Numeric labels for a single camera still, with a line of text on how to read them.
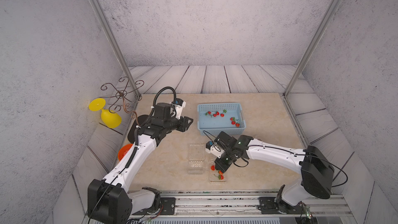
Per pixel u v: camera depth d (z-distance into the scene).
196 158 0.89
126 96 0.79
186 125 0.72
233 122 1.04
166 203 0.74
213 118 1.08
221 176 0.81
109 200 0.38
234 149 0.58
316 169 0.42
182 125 0.69
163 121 0.59
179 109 0.71
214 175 0.82
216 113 1.08
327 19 0.81
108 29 0.86
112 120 0.77
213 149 0.72
